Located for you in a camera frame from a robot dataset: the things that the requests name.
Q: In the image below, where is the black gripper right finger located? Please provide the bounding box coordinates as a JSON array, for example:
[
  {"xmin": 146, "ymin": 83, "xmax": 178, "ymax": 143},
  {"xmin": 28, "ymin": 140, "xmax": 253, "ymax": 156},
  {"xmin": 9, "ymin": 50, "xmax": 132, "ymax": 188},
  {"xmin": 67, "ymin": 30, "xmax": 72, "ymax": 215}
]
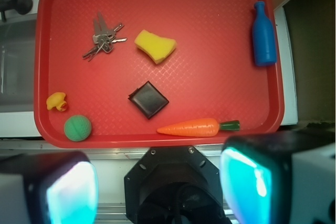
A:
[{"xmin": 219, "ymin": 129, "xmax": 335, "ymax": 223}]

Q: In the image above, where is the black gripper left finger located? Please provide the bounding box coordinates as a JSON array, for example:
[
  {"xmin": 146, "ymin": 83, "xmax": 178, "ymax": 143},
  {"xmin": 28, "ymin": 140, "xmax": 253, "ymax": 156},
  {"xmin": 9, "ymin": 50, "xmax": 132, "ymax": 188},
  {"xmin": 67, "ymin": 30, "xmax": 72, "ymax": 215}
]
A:
[{"xmin": 1, "ymin": 151, "xmax": 99, "ymax": 223}]

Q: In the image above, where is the silver key bunch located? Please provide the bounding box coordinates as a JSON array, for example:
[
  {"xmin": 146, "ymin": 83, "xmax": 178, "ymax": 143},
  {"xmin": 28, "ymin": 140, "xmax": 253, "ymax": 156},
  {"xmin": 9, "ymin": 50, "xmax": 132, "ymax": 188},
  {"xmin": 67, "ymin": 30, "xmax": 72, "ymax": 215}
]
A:
[{"xmin": 82, "ymin": 12, "xmax": 127, "ymax": 61}]

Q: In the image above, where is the green foam golf ball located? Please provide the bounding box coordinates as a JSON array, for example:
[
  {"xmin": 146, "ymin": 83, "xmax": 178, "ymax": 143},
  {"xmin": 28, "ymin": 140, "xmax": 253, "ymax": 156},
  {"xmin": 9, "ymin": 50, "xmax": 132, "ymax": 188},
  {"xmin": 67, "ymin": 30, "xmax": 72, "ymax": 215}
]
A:
[{"xmin": 64, "ymin": 115, "xmax": 92, "ymax": 142}]

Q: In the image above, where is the yellow rubber duck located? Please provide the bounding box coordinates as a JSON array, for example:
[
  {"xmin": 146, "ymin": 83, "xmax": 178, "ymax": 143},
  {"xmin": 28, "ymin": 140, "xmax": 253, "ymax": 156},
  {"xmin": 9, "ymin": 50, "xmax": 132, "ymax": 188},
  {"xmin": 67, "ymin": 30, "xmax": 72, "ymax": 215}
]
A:
[{"xmin": 46, "ymin": 92, "xmax": 68, "ymax": 112}]

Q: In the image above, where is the orange toy carrot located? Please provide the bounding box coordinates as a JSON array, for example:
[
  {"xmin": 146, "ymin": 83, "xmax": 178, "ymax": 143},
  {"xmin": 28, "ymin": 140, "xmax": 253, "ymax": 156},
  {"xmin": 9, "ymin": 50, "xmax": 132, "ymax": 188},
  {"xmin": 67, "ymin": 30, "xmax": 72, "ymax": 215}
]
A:
[{"xmin": 157, "ymin": 118, "xmax": 240, "ymax": 137}]

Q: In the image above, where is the black leather wallet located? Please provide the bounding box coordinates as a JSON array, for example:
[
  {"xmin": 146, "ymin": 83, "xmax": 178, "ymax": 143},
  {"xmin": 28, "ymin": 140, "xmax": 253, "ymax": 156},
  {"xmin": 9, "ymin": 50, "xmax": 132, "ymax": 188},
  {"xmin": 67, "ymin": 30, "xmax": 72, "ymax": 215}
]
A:
[{"xmin": 128, "ymin": 81, "xmax": 169, "ymax": 119}]

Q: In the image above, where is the red plastic tray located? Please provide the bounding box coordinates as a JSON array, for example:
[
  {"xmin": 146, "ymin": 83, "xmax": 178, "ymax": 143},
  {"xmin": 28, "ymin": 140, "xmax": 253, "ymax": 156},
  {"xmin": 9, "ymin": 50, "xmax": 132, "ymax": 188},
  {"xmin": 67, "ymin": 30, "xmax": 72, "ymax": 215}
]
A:
[{"xmin": 34, "ymin": 0, "xmax": 284, "ymax": 148}]

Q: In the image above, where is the blue plastic bottle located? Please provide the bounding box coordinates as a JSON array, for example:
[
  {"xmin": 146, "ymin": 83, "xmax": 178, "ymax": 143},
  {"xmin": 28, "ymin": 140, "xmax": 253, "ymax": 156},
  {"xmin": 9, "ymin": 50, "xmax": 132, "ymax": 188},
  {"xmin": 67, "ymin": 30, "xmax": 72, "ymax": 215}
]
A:
[{"xmin": 252, "ymin": 1, "xmax": 277, "ymax": 67}]

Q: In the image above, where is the grey metal sink basin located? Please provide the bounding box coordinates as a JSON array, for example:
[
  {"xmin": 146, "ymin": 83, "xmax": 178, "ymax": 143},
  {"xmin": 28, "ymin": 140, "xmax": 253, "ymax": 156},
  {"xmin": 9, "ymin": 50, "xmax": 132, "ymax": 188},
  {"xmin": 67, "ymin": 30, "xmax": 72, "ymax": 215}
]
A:
[{"xmin": 1, "ymin": 14, "xmax": 37, "ymax": 113}]

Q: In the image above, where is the yellow sponge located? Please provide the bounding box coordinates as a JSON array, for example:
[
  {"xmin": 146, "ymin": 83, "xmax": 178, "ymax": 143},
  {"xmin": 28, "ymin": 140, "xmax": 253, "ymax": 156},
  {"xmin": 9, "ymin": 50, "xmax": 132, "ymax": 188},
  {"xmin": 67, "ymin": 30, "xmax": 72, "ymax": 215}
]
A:
[{"xmin": 134, "ymin": 30, "xmax": 177, "ymax": 65}]

